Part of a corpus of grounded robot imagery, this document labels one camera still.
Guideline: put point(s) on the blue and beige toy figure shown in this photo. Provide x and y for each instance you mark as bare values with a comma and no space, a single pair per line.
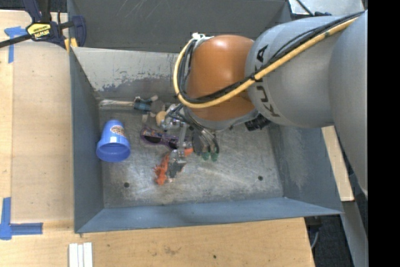
147,104

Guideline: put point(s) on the purple sunglasses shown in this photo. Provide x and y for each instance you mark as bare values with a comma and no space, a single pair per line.
153,138

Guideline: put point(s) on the blue plastic cup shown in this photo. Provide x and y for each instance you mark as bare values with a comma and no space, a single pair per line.
113,144

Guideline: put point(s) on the grey metal bin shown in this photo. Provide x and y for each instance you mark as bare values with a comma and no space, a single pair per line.
218,178

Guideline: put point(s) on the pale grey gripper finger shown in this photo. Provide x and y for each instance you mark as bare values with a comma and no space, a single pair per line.
182,162
172,169

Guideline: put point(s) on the pale thin stick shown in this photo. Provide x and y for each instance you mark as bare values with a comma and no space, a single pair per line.
115,102

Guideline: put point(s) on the orange toy lizard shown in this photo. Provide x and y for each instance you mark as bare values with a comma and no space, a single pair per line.
162,170

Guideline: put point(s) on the pale wood board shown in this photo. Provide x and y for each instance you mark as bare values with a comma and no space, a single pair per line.
40,134

